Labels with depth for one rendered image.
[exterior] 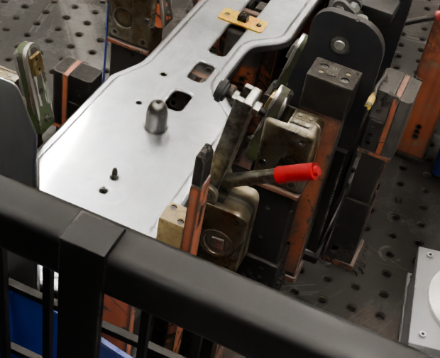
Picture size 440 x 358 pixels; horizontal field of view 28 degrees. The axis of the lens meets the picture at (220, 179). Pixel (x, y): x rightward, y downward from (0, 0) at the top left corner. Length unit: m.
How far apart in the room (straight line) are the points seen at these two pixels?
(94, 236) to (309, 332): 0.10
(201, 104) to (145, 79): 0.10
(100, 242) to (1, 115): 0.47
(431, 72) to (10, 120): 1.04
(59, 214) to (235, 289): 0.08
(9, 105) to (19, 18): 1.23
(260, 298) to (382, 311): 1.16
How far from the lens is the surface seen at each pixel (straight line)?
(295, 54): 1.35
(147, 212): 1.16
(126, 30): 1.56
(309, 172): 1.04
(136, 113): 1.31
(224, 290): 0.36
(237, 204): 1.12
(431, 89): 1.72
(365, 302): 1.52
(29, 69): 1.23
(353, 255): 1.55
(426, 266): 1.51
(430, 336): 1.40
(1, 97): 0.82
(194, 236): 1.04
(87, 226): 0.37
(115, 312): 0.84
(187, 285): 0.36
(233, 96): 1.02
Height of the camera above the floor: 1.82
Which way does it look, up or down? 42 degrees down
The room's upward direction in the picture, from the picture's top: 11 degrees clockwise
